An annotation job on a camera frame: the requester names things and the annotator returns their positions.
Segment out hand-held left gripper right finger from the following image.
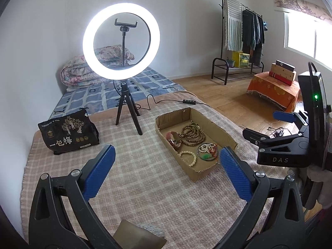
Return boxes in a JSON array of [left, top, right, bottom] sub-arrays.
[[219, 146, 308, 249]]

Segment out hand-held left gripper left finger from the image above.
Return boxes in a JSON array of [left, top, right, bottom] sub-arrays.
[[27, 144, 117, 249]]

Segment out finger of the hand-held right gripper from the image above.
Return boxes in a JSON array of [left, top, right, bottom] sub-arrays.
[[242, 128, 301, 149], [272, 110, 309, 125]]

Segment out cardboard box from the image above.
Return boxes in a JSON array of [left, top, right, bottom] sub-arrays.
[[155, 107, 238, 182]]

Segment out white pearl necklace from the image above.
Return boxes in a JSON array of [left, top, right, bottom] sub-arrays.
[[198, 143, 218, 155]]

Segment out cream bead bracelet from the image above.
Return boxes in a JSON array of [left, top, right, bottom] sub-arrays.
[[179, 150, 198, 167]]

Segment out wooden bead necklace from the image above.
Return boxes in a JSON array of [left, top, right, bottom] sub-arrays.
[[179, 121, 206, 146]]

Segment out person's right forearm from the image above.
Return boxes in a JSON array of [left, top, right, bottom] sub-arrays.
[[306, 165, 332, 209]]

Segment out orange cloth covered table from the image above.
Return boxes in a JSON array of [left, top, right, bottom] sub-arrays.
[[246, 71, 303, 113]]

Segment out stacked gift boxes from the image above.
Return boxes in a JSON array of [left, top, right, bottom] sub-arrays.
[[269, 63, 297, 86]]

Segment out pink plaid blanket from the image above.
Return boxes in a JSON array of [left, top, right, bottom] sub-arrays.
[[20, 99, 293, 249]]

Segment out black snack bag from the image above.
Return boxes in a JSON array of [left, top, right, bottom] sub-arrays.
[[38, 109, 100, 156]]

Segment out dark patterned box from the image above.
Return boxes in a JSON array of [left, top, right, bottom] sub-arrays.
[[275, 60, 295, 72]]

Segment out yellow box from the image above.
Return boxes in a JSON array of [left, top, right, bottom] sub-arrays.
[[232, 51, 250, 68]]

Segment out tan paper piece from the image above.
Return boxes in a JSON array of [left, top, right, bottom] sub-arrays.
[[114, 219, 166, 249]]

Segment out black tripod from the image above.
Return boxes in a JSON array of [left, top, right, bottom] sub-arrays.
[[115, 82, 144, 136]]

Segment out blue patterned bed sheet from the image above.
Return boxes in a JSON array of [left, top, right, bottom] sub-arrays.
[[49, 67, 186, 120]]

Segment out window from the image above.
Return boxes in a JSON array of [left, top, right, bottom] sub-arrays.
[[284, 10, 332, 70]]

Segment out dark hanging clothes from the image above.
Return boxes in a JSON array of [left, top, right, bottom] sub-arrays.
[[242, 9, 266, 66]]

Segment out floral quilt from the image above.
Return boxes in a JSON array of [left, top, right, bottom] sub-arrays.
[[60, 45, 135, 88]]

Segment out striped towel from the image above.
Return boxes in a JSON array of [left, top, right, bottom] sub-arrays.
[[223, 0, 244, 51]]

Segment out floral curtain valance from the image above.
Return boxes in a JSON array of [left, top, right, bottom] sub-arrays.
[[272, 0, 332, 22]]

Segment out black clothes rack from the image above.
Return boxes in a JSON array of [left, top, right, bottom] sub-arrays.
[[211, 0, 265, 86]]

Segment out black phone holder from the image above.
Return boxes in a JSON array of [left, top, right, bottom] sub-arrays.
[[115, 18, 138, 68]]

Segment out black plug with cables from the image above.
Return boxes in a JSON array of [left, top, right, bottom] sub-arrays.
[[267, 127, 286, 137]]

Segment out black cable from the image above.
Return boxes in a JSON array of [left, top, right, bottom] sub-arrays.
[[113, 79, 216, 111]]

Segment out white ring light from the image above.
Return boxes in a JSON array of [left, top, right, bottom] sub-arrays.
[[82, 3, 158, 79]]

